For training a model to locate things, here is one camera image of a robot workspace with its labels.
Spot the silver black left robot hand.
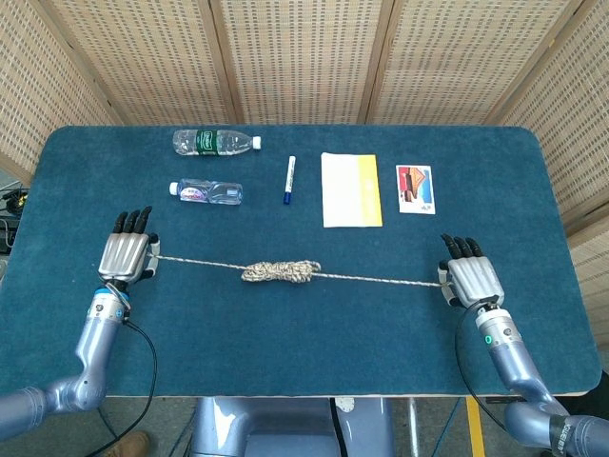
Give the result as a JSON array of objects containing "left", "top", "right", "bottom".
[{"left": 97, "top": 205, "right": 161, "bottom": 286}]

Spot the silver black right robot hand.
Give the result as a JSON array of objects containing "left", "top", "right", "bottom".
[{"left": 436, "top": 232, "right": 506, "bottom": 309}]

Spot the beige braided rope bundle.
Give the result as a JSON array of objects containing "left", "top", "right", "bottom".
[{"left": 147, "top": 254, "right": 453, "bottom": 289}]

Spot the Ganten clear water bottle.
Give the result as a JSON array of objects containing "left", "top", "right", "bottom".
[{"left": 168, "top": 178, "right": 245, "bottom": 207}]

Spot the colourful picture card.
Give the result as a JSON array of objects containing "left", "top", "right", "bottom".
[{"left": 395, "top": 164, "right": 437, "bottom": 215}]

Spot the woven rattan screen panel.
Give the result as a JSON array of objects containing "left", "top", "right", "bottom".
[
  {"left": 568, "top": 228, "right": 609, "bottom": 325},
  {"left": 494, "top": 0, "right": 609, "bottom": 234},
  {"left": 35, "top": 0, "right": 244, "bottom": 128},
  {"left": 199, "top": 0, "right": 396, "bottom": 126},
  {"left": 0, "top": 0, "right": 125, "bottom": 185},
  {"left": 359, "top": 0, "right": 596, "bottom": 126}
]

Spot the green label water bottle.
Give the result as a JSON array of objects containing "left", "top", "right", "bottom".
[{"left": 171, "top": 129, "right": 263, "bottom": 157}]

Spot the white and yellow booklet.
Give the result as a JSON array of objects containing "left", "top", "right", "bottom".
[{"left": 320, "top": 151, "right": 384, "bottom": 229}]

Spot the blue felt table cover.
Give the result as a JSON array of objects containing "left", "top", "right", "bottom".
[{"left": 0, "top": 124, "right": 603, "bottom": 399}]

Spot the blue white marker pen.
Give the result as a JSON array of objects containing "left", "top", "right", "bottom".
[{"left": 283, "top": 155, "right": 298, "bottom": 207}]

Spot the brown shoe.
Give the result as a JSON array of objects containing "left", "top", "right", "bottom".
[{"left": 104, "top": 430, "right": 151, "bottom": 457}]

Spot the blue-grey robot torso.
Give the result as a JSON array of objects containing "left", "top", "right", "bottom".
[{"left": 189, "top": 397, "right": 396, "bottom": 457}]

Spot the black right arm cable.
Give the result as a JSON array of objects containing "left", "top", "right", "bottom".
[{"left": 454, "top": 299, "right": 513, "bottom": 429}]

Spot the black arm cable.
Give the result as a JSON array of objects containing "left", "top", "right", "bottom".
[
  {"left": 94, "top": 318, "right": 158, "bottom": 442},
  {"left": 454, "top": 299, "right": 513, "bottom": 429}
]

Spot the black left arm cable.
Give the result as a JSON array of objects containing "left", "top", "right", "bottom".
[{"left": 94, "top": 318, "right": 158, "bottom": 442}]

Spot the black equipment with cables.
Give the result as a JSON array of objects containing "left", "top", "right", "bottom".
[{"left": 0, "top": 188, "right": 28, "bottom": 253}]

